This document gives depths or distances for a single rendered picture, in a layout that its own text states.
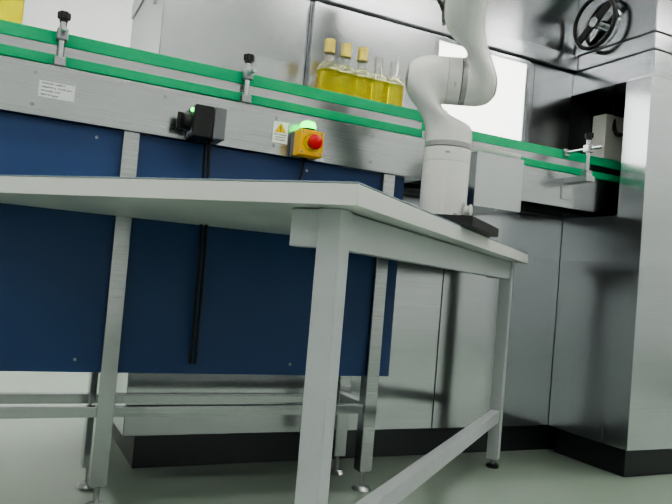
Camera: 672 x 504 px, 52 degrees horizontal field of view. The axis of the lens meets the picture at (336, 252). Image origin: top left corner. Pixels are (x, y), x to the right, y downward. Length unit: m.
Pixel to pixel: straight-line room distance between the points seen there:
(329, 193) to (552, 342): 1.94
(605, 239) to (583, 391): 0.57
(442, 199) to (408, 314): 0.78
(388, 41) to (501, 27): 0.53
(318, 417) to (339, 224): 0.29
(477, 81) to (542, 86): 1.09
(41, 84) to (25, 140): 0.14
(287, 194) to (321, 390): 0.30
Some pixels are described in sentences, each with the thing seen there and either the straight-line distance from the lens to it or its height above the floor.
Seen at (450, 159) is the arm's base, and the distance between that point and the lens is 1.73.
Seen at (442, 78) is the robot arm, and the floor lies 1.13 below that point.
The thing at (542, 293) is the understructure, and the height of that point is 0.61.
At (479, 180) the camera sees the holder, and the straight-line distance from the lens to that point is 1.98.
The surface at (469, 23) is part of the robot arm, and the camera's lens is 1.73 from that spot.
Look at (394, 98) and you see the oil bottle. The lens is 2.22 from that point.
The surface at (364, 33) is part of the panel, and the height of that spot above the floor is 1.43.
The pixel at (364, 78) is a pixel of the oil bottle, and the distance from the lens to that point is 2.18.
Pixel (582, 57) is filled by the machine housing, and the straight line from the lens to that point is 2.97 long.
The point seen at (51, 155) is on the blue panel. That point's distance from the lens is 1.77.
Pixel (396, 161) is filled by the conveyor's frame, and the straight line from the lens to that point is 2.04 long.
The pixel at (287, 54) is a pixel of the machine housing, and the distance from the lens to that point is 2.29.
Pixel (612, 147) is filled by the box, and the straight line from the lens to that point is 2.98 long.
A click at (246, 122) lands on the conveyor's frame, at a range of 1.86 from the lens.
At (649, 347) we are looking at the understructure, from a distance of 2.65.
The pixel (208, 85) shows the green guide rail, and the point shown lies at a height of 1.08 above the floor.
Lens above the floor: 0.61
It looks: 2 degrees up
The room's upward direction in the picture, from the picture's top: 5 degrees clockwise
